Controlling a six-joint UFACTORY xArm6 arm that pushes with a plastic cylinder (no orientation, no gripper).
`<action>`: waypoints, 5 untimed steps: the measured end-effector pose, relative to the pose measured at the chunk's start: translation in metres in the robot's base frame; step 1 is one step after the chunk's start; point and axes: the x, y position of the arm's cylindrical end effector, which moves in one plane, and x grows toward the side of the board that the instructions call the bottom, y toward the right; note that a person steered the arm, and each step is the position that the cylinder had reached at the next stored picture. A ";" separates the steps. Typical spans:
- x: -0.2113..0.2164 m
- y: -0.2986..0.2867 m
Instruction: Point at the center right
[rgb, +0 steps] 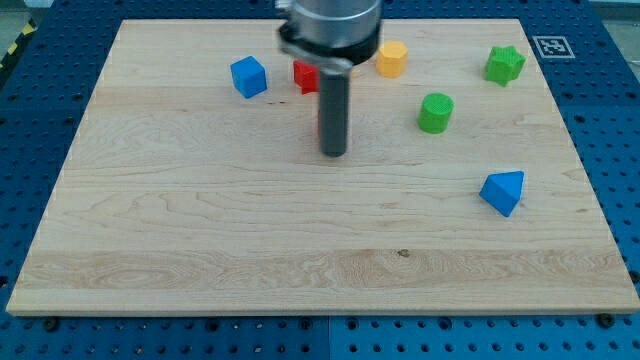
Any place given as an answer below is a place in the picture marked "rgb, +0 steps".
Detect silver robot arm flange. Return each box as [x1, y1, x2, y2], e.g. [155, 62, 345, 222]
[278, 0, 382, 69]

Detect red block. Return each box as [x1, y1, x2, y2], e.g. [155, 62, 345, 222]
[293, 60, 319, 94]

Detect grey cylindrical pointer rod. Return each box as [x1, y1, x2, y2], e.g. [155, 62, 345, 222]
[318, 68, 349, 157]

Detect wooden board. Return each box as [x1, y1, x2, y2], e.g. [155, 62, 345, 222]
[7, 19, 639, 316]

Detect blue cube block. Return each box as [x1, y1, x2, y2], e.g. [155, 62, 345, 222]
[230, 56, 268, 98]

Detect green cylinder block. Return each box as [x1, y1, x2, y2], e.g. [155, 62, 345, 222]
[417, 93, 455, 134]

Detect yellow hexagonal block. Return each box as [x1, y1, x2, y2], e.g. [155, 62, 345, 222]
[376, 40, 408, 78]

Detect blue triangular prism block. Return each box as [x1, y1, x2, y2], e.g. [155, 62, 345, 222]
[479, 171, 524, 217]

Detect green star block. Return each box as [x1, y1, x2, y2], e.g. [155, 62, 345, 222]
[485, 46, 526, 87]

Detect white fiducial marker tag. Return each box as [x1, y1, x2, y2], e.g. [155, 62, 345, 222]
[532, 35, 575, 59]

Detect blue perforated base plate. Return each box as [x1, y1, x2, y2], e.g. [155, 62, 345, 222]
[1, 1, 639, 359]

